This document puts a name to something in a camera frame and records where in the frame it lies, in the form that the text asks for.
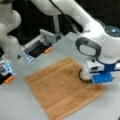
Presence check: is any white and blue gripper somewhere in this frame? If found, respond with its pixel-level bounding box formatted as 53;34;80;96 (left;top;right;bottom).
79;58;120;84

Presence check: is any brown terry cloth towel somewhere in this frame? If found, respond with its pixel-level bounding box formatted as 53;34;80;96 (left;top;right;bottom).
26;57;106;120

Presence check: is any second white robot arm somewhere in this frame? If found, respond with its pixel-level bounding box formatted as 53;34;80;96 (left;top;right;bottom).
0;0;25;62

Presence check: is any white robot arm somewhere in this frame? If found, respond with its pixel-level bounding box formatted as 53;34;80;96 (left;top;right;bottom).
31;0;120;84

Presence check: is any orange clamp on frame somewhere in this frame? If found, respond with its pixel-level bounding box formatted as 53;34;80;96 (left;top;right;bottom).
44;47;52;54

